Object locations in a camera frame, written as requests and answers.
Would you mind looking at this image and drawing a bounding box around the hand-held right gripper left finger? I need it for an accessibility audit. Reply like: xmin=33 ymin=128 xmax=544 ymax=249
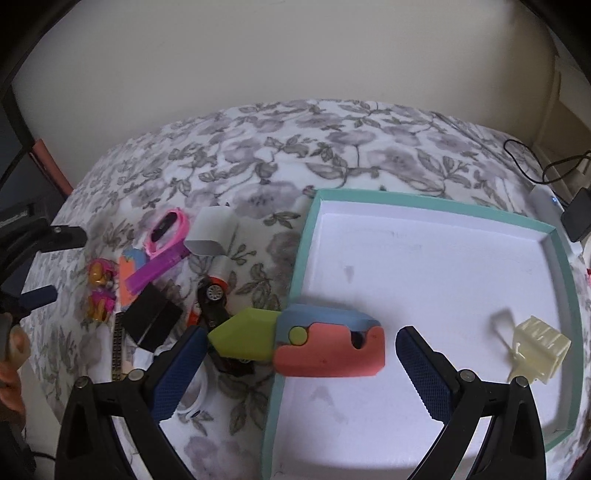
xmin=54 ymin=325 xmax=209 ymax=480

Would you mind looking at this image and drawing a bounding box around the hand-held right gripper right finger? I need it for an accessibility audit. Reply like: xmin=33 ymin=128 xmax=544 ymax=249
xmin=396 ymin=325 xmax=549 ymax=480

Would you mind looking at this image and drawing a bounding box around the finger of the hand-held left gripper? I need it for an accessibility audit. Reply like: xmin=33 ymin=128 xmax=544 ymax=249
xmin=0 ymin=285 xmax=58 ymax=319
xmin=0 ymin=205 xmax=88 ymax=254

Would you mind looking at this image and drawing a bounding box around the white watch with black face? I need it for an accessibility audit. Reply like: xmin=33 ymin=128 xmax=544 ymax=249
xmin=178 ymin=353 xmax=256 ymax=418

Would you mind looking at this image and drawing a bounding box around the pink-hatted pup figure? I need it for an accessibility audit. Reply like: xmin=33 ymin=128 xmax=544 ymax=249
xmin=87 ymin=258 xmax=117 ymax=324

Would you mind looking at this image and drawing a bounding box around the gold harmonica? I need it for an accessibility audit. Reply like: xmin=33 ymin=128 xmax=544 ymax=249
xmin=111 ymin=313 xmax=127 ymax=383

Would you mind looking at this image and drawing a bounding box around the small coral blue toy knife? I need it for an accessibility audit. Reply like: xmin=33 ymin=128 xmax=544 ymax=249
xmin=117 ymin=248 xmax=149 ymax=311

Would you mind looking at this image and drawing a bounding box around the black toy car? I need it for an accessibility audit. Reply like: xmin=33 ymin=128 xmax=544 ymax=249
xmin=196 ymin=277 xmax=232 ymax=330

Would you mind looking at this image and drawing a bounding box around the salmon toy block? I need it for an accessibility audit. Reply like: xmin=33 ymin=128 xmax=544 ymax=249
xmin=207 ymin=304 xmax=386 ymax=378

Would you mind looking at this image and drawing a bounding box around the teal-rimmed white tray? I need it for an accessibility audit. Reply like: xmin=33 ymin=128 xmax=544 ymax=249
xmin=261 ymin=188 xmax=581 ymax=480

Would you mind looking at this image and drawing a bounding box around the person's left hand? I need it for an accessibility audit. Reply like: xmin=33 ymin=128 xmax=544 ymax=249
xmin=0 ymin=323 xmax=31 ymax=416

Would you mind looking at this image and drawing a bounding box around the black square box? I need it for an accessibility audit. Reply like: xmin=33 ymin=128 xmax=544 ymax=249
xmin=122 ymin=282 xmax=184 ymax=352

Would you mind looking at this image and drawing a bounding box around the purple comb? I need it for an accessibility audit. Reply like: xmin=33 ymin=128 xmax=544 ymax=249
xmin=124 ymin=247 xmax=191 ymax=298

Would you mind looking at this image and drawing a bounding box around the pink wristband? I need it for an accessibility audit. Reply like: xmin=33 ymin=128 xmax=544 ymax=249
xmin=143 ymin=209 xmax=190 ymax=258

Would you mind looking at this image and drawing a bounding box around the cream plastic toy chair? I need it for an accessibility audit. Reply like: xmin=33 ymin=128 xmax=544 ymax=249
xmin=490 ymin=311 xmax=573 ymax=384

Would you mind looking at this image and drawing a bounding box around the white grey cylinder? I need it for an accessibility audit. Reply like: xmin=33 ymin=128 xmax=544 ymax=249
xmin=184 ymin=206 xmax=238 ymax=257

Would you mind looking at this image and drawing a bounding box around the white power bank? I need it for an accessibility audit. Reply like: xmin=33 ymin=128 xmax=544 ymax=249
xmin=529 ymin=185 xmax=566 ymax=227

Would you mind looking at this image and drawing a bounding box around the black power adapter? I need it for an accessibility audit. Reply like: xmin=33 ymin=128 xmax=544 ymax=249
xmin=561 ymin=187 xmax=591 ymax=243

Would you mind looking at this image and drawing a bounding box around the grey floral blanket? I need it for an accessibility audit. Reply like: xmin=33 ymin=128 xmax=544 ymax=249
xmin=21 ymin=99 xmax=591 ymax=480

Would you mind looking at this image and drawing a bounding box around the white shelf unit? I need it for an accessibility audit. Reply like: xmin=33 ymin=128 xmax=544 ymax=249
xmin=551 ymin=46 xmax=591 ymax=185

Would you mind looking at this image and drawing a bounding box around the black cable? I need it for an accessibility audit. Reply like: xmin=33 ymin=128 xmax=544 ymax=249
xmin=503 ymin=138 xmax=591 ymax=185

